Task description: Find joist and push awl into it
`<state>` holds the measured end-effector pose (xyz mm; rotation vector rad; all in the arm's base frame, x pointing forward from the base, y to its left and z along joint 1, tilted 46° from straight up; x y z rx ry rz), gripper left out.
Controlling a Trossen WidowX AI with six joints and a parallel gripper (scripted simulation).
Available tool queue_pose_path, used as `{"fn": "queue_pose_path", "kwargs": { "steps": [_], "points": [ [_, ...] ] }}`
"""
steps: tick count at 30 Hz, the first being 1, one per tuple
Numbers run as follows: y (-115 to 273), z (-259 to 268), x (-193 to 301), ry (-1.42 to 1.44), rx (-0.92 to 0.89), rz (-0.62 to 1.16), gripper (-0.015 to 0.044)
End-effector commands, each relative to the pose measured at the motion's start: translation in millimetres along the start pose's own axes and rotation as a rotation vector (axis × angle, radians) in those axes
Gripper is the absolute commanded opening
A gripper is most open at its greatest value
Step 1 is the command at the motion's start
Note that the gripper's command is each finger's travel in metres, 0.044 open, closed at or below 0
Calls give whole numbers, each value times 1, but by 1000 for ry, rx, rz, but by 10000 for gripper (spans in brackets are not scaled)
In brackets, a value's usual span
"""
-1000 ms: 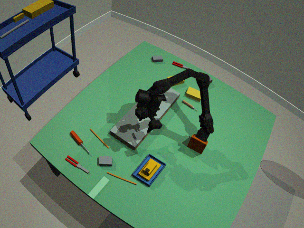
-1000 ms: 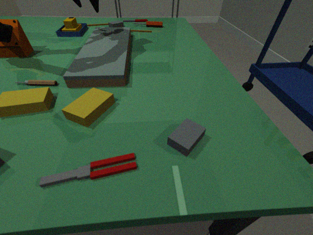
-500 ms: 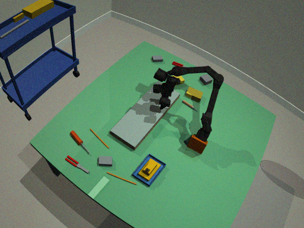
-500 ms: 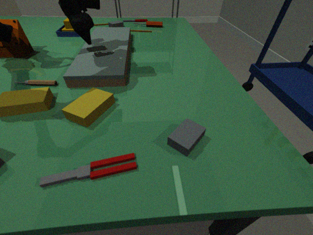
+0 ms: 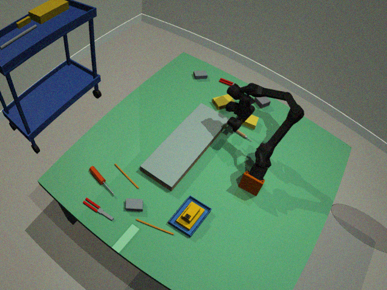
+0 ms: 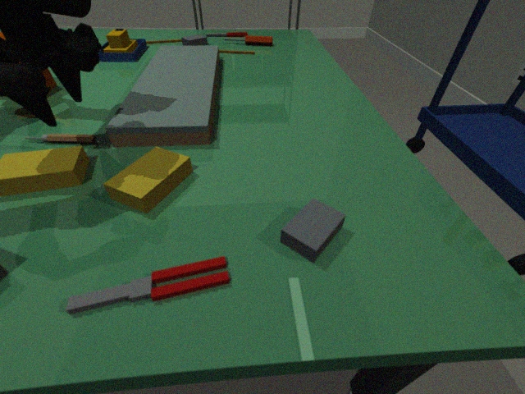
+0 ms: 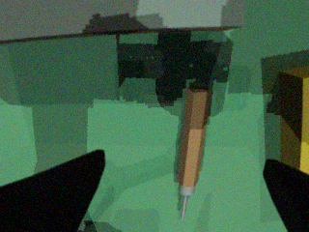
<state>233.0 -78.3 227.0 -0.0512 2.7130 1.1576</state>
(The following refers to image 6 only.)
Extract red-handled pliers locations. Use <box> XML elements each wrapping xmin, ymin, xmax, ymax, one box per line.
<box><xmin>206</xmin><ymin>32</ymin><xmax>248</xmax><ymax>37</ymax></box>
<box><xmin>65</xmin><ymin>256</ymin><xmax>230</xmax><ymax>315</ymax></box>

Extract awl with wooden handle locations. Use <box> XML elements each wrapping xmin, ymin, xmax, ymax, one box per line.
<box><xmin>25</xmin><ymin>134</ymin><xmax>97</xmax><ymax>144</ymax></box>

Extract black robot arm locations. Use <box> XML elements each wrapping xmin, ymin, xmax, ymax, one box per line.
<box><xmin>0</xmin><ymin>0</ymin><xmax>102</xmax><ymax>72</ymax></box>

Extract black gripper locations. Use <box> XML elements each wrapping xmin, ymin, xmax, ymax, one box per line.
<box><xmin>0</xmin><ymin>9</ymin><xmax>82</xmax><ymax>127</ymax></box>

